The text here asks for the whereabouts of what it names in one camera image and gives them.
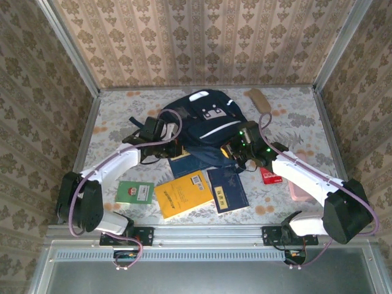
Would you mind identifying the blue cloth-covered book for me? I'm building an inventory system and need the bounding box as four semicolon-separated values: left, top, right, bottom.
167;153;215;180

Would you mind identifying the navy blue backpack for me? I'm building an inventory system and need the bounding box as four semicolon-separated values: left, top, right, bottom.
128;88;249;176

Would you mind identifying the small red packet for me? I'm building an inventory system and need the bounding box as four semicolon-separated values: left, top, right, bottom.
260;167;284;186

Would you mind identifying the navy book with floral print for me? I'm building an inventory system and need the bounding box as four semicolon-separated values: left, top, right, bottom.
206;167;251;215

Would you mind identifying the yellow book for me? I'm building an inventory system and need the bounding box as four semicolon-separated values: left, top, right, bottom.
154;170;214;220

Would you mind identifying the beige fabric pencil case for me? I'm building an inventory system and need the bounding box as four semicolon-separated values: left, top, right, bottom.
247;88;273;115

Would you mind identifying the pink eraser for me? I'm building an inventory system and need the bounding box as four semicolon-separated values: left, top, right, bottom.
287;152;315;202

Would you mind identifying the green notebook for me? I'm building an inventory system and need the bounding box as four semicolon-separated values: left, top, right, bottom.
115;180;156;205

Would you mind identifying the floral patterned tablecloth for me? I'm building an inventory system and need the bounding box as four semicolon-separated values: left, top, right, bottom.
69;87;353;226

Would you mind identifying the small connector board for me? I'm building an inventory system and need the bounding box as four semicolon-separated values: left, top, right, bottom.
113;249;139;270
283;248;307;270

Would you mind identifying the grey metal cabinet top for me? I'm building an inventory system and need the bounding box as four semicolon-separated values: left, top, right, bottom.
29;240;388;294

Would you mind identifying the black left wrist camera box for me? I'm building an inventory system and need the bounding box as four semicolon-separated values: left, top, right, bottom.
140;116;168;142

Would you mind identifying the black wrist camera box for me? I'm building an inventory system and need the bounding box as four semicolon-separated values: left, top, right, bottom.
140;116;168;142
238;121;265;145

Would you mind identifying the white left camera bracket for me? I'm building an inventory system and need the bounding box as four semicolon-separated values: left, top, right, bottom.
164;122;178;142

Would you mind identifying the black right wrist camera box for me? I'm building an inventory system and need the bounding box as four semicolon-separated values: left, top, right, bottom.
238;121;265;145

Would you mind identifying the aluminium side rail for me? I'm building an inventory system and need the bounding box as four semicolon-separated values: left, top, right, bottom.
56;91;102;226
312;87;367;224

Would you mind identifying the aluminium back rail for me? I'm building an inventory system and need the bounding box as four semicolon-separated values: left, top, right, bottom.
99;85;316;91

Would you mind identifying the aluminium front rail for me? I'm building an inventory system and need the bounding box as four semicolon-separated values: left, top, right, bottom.
45;224;375;247

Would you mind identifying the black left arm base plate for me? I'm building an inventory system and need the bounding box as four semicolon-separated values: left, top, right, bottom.
99;226;154;247

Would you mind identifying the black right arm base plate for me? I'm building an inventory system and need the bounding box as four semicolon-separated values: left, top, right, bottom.
262;225;319;247

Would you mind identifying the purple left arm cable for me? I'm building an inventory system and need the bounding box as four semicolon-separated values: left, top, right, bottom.
67;108;184;271

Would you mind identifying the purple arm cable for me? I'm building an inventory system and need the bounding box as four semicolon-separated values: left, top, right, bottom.
67;108;184;271
258;111;380;271

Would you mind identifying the aluminium frame post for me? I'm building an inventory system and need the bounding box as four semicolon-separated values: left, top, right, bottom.
36;0;102;96
312;0;374;94

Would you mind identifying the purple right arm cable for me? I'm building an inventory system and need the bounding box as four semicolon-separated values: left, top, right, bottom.
258;111;380;271

